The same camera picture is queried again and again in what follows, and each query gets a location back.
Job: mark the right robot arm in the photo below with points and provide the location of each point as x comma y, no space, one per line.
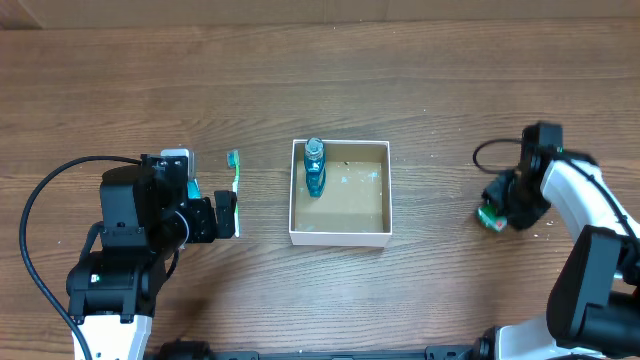
584,318

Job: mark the white cardboard box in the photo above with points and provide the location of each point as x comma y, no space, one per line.
355,209

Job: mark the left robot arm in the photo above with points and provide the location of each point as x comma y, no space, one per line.
151,209

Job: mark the blue mouthwash bottle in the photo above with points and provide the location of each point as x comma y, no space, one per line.
314,163

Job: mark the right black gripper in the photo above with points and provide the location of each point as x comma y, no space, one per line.
503,198

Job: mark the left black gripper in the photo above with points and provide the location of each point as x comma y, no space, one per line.
205,220

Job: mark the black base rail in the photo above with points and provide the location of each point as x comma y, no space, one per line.
196,350

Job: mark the green white soap packet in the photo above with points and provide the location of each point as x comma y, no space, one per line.
488,216

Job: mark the teal toothpaste tube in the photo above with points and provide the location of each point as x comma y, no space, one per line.
193,189

